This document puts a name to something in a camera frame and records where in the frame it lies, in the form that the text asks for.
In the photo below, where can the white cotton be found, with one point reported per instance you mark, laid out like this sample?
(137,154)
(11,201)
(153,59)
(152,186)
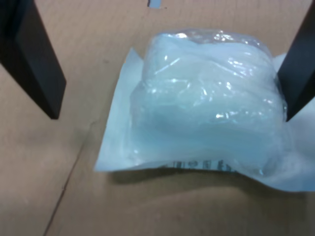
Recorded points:
(197,103)

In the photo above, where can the brown cardboard sheet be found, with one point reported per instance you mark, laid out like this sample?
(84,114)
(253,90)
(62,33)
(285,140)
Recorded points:
(98,49)

